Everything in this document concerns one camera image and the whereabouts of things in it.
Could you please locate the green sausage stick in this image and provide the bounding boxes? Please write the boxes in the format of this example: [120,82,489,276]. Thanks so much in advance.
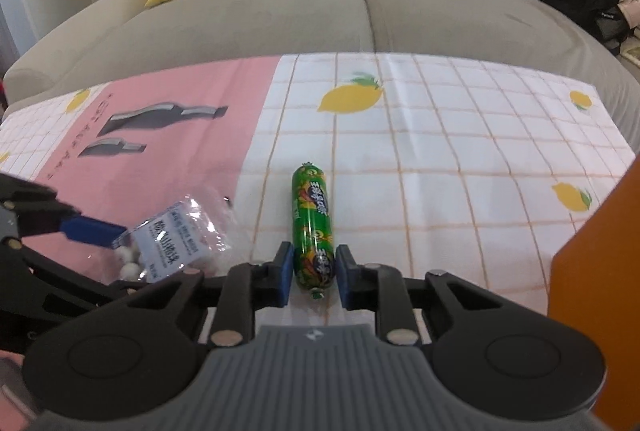
[292,162,336,300]

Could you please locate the clear bag white balls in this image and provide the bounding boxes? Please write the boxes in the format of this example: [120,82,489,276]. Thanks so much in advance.
[112,194,235,284]

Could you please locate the pink white patterned tablecloth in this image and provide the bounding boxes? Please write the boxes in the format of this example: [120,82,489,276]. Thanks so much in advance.
[1,53,634,311]

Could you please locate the orange white storage box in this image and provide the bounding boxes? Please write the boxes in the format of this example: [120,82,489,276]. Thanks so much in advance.
[548,162,640,430]

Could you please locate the beige sofa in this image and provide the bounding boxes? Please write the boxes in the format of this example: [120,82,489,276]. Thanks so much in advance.
[4,0,639,147]

